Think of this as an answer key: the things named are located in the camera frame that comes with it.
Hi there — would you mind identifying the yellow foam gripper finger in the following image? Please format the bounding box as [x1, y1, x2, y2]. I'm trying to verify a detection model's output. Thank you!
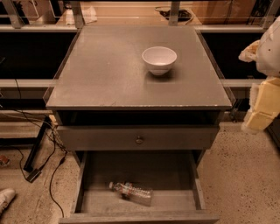
[241, 77, 280, 133]

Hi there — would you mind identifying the clear plastic water bottle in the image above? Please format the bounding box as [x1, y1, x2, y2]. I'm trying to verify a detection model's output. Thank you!
[108, 182, 153, 207]

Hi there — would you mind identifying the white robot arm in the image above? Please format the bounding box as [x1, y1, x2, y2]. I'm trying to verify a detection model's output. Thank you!
[238, 17, 280, 134]

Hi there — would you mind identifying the grey wooden drawer cabinet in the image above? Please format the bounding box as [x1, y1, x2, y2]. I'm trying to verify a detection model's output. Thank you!
[43, 25, 236, 224]

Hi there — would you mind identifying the round metal drawer knob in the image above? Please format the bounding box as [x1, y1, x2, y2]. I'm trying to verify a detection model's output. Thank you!
[136, 136, 144, 144]

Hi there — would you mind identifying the closed top drawer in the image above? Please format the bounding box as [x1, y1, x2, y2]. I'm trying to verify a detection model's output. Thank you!
[58, 126, 220, 151]

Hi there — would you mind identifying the open middle drawer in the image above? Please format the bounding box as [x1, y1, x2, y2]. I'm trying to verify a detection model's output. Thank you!
[59, 151, 219, 224]

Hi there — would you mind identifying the white ceramic bowl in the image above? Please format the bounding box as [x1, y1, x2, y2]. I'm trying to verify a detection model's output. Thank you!
[142, 46, 178, 75]

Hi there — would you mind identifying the black table leg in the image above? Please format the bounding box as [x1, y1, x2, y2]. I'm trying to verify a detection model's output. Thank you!
[24, 117, 51, 172]

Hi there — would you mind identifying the small grey floor box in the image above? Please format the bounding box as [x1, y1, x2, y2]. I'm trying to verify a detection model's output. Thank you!
[26, 169, 41, 183]

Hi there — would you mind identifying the white shoe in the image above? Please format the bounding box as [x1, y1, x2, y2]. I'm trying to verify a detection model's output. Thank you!
[0, 188, 16, 215]

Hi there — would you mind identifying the coiled black cable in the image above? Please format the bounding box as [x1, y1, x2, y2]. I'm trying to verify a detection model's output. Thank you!
[154, 6, 195, 25]

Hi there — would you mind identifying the metal railing frame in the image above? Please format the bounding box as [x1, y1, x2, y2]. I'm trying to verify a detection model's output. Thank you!
[0, 0, 280, 100]

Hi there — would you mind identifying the black floor cable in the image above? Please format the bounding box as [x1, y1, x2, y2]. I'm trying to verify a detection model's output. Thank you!
[12, 78, 68, 218]

